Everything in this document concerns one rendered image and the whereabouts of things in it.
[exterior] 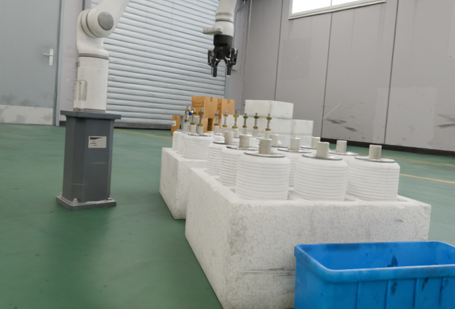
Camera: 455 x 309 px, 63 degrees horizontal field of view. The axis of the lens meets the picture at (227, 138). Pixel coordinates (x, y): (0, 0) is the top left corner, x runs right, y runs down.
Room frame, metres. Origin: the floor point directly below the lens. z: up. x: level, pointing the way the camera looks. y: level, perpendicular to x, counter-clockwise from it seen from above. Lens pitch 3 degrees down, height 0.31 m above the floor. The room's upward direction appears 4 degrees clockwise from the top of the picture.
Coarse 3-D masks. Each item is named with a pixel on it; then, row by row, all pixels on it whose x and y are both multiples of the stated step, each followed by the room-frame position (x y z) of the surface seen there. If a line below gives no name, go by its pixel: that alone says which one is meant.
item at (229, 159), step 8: (224, 152) 0.76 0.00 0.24; (232, 152) 0.75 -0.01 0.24; (240, 152) 0.74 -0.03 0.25; (224, 160) 0.76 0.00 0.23; (232, 160) 0.75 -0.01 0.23; (224, 168) 0.76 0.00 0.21; (232, 168) 0.75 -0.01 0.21; (224, 176) 0.76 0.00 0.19; (232, 176) 0.75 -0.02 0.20; (224, 184) 0.76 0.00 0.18; (232, 184) 0.75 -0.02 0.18
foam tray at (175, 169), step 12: (168, 156) 1.30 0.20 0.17; (180, 156) 1.20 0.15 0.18; (168, 168) 1.28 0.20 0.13; (180, 168) 1.10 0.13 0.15; (168, 180) 1.26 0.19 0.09; (180, 180) 1.10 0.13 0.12; (168, 192) 1.24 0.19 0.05; (180, 192) 1.10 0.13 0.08; (168, 204) 1.23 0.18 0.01; (180, 204) 1.10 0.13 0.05; (180, 216) 1.11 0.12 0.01
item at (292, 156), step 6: (276, 150) 0.82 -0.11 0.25; (288, 156) 0.78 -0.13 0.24; (294, 156) 0.78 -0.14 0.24; (300, 156) 0.78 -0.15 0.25; (294, 162) 0.78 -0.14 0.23; (294, 168) 0.77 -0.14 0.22; (294, 174) 0.77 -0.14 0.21; (288, 180) 0.78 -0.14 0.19; (294, 180) 0.78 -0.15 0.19; (288, 186) 0.78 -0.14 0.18
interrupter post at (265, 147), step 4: (260, 140) 0.67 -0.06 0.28; (264, 140) 0.67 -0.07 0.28; (268, 140) 0.67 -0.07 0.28; (260, 144) 0.67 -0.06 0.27; (264, 144) 0.67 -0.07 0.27; (268, 144) 0.67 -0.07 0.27; (260, 148) 0.67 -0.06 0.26; (264, 148) 0.67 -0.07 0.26; (268, 148) 0.67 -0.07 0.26; (260, 152) 0.67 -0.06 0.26; (264, 152) 0.66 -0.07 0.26; (268, 152) 0.67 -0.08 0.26
